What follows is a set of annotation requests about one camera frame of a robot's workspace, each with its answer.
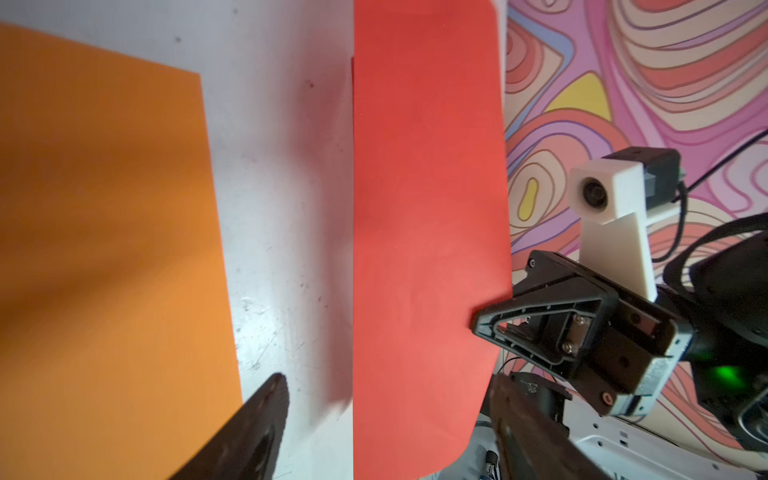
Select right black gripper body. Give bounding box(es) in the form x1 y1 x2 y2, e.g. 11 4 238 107
551 290 693 417

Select red paper sheet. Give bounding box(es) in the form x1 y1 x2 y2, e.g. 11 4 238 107
353 1 512 479

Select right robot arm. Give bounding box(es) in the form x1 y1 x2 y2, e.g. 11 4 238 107
472 213 767 452

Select orange paper sheet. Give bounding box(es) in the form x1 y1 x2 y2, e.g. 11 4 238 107
1 24 241 479

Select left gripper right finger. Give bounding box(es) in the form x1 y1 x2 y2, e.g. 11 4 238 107
489 375 607 480

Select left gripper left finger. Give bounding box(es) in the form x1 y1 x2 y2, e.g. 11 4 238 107
172 373 289 480

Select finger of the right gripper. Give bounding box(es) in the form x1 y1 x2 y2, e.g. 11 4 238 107
513 250 618 300
471 287 618 378

